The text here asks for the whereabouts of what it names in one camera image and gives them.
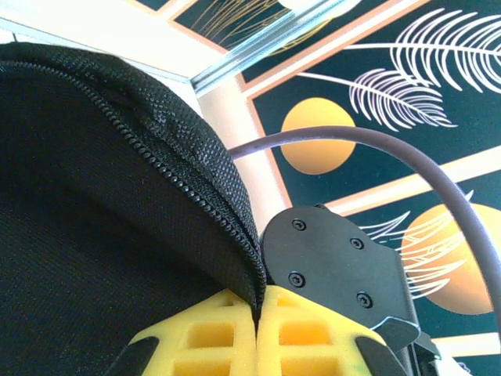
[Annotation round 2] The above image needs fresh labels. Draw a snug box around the aluminium corner post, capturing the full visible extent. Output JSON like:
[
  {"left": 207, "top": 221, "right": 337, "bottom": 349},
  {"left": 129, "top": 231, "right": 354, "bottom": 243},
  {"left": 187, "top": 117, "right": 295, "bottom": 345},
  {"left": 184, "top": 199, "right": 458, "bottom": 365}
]
[{"left": 189, "top": 0, "right": 353, "bottom": 97}]

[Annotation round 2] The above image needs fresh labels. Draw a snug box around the black backpack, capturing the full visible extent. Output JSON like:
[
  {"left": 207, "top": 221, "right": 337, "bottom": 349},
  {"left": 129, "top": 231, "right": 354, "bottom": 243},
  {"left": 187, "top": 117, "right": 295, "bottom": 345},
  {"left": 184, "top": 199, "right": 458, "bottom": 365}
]
[{"left": 0, "top": 42, "right": 269, "bottom": 376}]

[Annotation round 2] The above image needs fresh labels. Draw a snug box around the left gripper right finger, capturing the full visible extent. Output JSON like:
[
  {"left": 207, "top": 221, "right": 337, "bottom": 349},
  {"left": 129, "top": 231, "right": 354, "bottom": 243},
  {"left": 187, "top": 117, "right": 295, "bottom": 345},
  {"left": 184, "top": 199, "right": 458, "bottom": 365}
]
[{"left": 256, "top": 284, "right": 408, "bottom": 376}]

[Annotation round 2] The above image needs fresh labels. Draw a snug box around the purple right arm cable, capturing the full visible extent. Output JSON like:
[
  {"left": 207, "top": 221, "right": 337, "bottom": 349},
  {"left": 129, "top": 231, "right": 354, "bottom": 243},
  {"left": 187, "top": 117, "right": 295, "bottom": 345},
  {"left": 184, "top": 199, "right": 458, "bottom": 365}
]
[{"left": 227, "top": 125, "right": 501, "bottom": 314}]

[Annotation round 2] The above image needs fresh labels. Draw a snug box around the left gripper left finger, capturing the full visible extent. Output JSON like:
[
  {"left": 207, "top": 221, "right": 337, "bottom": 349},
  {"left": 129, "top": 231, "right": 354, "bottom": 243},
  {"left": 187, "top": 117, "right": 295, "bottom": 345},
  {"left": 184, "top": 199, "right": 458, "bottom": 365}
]
[{"left": 107, "top": 287, "right": 259, "bottom": 376}]

